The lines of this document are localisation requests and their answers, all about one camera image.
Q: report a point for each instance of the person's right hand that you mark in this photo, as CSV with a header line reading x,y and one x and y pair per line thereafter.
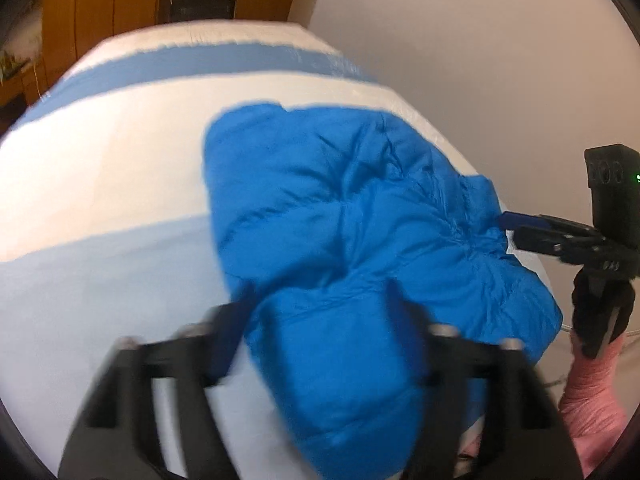
x,y
585,310

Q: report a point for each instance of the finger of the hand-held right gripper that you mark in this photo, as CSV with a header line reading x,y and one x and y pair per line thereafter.
x,y
537,242
522,220

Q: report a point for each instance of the blue padded jacket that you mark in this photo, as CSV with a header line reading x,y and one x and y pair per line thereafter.
x,y
350,220

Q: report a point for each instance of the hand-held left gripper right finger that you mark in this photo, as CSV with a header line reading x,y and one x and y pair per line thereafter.
x,y
416,332

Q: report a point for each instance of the blue and white bed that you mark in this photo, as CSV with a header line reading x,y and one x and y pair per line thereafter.
x,y
110,170

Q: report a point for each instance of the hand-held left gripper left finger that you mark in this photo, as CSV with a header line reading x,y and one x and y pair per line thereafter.
x,y
234,332

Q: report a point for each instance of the wooden desk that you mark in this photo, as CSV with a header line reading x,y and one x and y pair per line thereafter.
x,y
17,90

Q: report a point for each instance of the wooden wardrobe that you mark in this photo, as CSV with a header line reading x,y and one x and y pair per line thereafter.
x,y
125,0

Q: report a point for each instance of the black monitor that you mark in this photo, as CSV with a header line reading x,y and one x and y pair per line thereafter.
x,y
202,9

